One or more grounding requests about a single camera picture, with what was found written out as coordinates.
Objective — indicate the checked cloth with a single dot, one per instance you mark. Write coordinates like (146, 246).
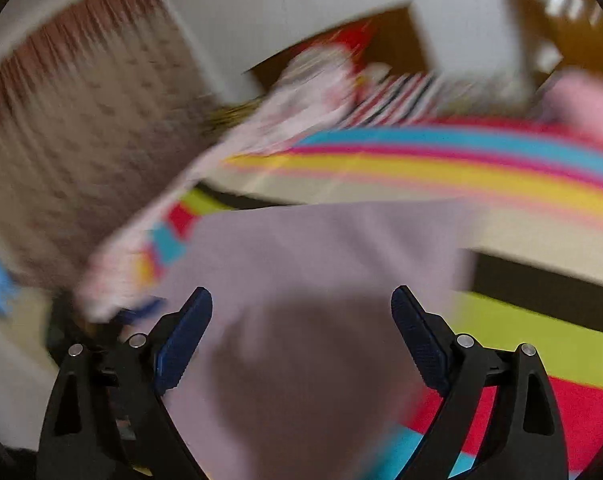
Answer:
(396, 100)

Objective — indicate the pink bed sheet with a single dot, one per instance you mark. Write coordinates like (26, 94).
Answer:
(586, 105)

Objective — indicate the pink floral quilt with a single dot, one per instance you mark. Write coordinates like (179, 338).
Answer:
(281, 110)

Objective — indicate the rainbow striped blanket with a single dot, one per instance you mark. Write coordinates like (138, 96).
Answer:
(431, 170)

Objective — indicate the floral striped curtain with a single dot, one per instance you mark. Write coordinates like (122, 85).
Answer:
(81, 135)

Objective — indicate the lilac pants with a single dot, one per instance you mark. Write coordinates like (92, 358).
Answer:
(306, 270)

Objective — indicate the red floral pillow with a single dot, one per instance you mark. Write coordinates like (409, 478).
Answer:
(351, 40)

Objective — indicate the pale patterned cloth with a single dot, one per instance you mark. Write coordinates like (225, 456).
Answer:
(481, 92)

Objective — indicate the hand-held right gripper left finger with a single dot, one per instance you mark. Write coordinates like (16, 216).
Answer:
(181, 345)

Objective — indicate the yellow brown patterned cloth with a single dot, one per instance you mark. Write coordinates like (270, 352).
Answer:
(231, 115)

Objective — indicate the glossy wooden headboard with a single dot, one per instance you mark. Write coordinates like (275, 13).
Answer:
(581, 35)

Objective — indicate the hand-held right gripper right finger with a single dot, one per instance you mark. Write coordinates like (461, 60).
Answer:
(424, 345)

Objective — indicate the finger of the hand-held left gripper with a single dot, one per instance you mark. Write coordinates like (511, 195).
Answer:
(141, 310)

